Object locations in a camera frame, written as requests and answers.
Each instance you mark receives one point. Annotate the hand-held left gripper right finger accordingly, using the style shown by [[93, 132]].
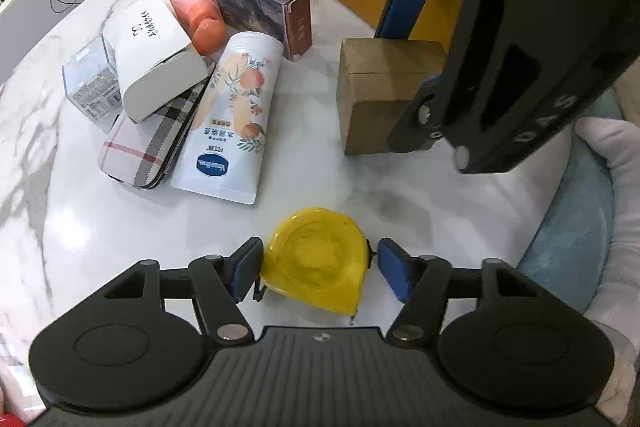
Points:
[[392, 267]]

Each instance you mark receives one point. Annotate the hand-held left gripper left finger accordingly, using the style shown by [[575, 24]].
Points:
[[248, 264]]

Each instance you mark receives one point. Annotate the brown cardboard box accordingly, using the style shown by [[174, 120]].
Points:
[[380, 72]]

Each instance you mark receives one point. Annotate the yellow tape measure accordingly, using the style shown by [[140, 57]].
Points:
[[315, 257]]

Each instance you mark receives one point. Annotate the white floral lotion tube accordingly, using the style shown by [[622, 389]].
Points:
[[235, 117]]

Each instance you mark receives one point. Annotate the plaid glasses case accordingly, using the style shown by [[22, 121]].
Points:
[[145, 147]]

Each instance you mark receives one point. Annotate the pink tube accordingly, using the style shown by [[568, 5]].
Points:
[[192, 2]]

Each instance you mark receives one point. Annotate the clear plastic box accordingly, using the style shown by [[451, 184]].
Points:
[[90, 79]]

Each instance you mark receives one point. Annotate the person's right forearm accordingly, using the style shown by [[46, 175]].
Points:
[[620, 307]]

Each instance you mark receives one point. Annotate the person's right hand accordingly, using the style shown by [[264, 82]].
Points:
[[612, 147]]

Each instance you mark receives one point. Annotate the dark card box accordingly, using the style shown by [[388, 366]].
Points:
[[250, 2]]

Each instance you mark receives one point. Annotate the white glasses case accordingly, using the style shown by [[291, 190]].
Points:
[[150, 52]]

